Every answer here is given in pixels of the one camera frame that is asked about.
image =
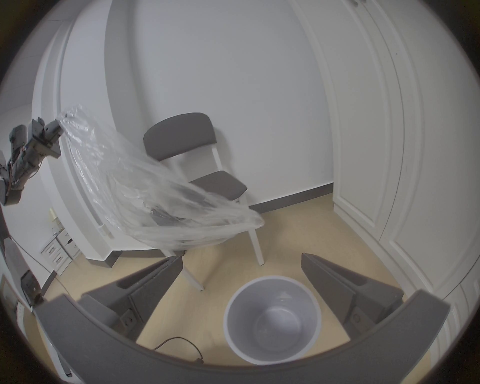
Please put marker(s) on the clear plastic bag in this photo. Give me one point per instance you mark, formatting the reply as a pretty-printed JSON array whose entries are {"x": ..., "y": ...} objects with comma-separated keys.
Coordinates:
[{"x": 150, "y": 195}]

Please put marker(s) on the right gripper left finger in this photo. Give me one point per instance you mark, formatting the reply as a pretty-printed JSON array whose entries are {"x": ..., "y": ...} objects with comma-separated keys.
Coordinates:
[{"x": 123, "y": 305}]

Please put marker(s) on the white trash bin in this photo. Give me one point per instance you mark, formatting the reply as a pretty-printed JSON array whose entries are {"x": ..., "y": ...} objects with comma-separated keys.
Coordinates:
[{"x": 240, "y": 326}]

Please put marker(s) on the grey and white chair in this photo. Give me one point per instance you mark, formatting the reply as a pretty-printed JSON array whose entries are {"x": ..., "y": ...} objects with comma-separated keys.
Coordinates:
[{"x": 180, "y": 135}]

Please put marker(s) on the white chest of drawers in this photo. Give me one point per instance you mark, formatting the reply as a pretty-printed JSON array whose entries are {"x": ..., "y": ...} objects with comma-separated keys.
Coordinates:
[{"x": 60, "y": 249}]

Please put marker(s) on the white wardrobe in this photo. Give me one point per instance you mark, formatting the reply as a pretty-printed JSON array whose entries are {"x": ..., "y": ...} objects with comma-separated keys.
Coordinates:
[{"x": 375, "y": 150}]

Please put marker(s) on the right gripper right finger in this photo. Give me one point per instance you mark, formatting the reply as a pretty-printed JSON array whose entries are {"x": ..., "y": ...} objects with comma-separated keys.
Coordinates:
[{"x": 350, "y": 296}]

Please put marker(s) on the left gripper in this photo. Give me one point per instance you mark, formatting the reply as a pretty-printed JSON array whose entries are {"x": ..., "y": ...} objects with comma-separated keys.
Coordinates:
[{"x": 43, "y": 149}]

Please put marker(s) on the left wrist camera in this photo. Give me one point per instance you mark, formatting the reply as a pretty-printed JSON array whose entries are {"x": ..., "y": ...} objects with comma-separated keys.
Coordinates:
[{"x": 37, "y": 126}]

